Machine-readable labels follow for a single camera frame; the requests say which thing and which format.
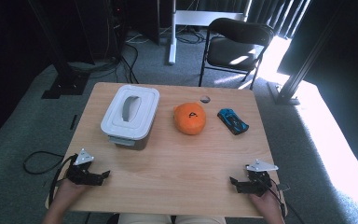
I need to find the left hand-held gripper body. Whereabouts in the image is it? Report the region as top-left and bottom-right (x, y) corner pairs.
(65, 147), (105, 187)

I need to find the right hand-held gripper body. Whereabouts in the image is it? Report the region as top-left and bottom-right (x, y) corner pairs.
(245, 159), (279, 196)

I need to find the grey translucent storage box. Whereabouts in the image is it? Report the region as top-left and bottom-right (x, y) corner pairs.
(106, 129), (153, 151)

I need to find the blue toy car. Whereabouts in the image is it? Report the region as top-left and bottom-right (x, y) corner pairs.
(216, 107), (250, 136)

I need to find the white lid with grey handle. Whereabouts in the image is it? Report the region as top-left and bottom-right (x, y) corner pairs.
(100, 84), (161, 141)

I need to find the orange plush toy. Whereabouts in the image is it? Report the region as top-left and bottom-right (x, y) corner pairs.
(172, 102), (207, 136)

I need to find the person's left hand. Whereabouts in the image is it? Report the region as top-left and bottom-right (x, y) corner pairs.
(57, 178), (91, 207)

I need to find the person's right hand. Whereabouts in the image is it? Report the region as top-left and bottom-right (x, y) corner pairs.
(249, 183), (286, 217)

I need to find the black stand with base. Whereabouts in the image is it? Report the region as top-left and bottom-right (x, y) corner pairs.
(27, 0), (91, 100)

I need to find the dark metal profile stand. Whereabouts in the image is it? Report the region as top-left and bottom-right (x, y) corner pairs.
(267, 0), (346, 106)

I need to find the black folding chair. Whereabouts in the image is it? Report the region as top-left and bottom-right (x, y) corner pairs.
(198, 17), (275, 91)

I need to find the dark cabinet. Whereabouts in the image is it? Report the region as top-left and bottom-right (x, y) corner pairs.
(74, 0), (161, 64)

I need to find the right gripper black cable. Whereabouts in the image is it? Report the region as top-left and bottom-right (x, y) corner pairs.
(265, 176), (288, 218)

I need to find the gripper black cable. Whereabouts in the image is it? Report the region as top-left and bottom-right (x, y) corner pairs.
(48, 154), (77, 208)
(265, 176), (288, 218)

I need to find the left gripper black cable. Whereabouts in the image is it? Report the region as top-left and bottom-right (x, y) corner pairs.
(48, 154), (77, 208)

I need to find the black floor cable loop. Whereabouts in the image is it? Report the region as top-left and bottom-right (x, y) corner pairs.
(22, 150), (65, 175)

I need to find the bundle of floor cables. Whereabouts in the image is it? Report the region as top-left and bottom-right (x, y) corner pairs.
(68, 40), (140, 85)

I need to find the white desk frame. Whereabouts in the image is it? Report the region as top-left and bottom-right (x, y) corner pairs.
(167, 0), (254, 65)

